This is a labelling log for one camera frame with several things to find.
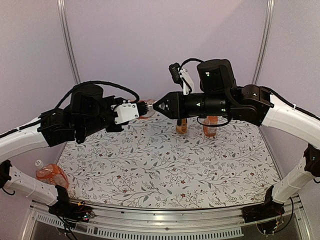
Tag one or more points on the right metal frame post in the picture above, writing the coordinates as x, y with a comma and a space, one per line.
264, 41

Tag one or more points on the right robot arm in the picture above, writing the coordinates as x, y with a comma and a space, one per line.
257, 105

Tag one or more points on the orange bottle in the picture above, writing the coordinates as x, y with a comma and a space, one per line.
150, 110
51, 174
208, 123

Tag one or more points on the floral tablecloth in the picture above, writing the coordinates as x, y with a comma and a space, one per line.
150, 165

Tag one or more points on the yellow dark-label bottle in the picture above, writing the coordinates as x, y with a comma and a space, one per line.
181, 126

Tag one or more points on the left metal frame post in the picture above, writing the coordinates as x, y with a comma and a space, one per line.
62, 12

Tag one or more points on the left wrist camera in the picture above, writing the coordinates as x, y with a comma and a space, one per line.
127, 111

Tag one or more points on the metal frame post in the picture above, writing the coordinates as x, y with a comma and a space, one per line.
62, 12
264, 41

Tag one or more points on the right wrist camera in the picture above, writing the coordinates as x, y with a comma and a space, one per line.
181, 77

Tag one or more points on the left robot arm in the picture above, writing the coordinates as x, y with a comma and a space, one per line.
83, 111

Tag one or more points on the aluminium front rail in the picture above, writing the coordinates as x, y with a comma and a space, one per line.
115, 222

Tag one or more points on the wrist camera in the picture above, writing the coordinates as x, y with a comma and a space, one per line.
127, 111
181, 77

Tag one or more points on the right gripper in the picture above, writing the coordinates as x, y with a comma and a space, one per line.
175, 110

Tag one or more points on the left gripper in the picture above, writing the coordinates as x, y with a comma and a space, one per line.
118, 129

